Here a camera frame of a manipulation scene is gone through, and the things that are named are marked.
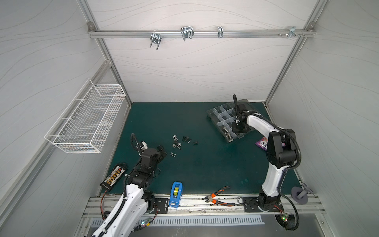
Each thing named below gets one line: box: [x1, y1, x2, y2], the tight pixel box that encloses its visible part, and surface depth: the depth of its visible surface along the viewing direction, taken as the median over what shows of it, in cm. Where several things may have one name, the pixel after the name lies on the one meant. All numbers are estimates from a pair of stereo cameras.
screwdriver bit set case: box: [99, 162, 128, 192], surface depth 83 cm
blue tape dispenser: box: [168, 181, 184, 209], surface depth 75 cm
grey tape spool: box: [291, 186, 308, 205], surface depth 78 cm
